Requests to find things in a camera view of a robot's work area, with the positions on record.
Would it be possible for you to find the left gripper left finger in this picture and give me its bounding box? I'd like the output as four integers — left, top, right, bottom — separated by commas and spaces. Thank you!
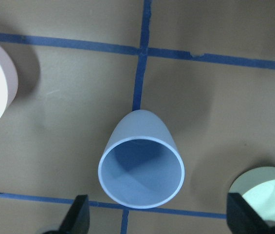
58, 195, 90, 234

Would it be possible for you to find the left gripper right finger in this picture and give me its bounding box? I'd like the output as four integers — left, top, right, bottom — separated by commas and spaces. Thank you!
226, 193, 275, 234

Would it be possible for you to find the blue cup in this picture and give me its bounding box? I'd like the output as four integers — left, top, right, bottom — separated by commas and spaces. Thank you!
98, 110, 185, 209

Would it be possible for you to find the green bowl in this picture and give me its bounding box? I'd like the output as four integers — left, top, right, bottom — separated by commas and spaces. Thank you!
229, 167, 275, 224

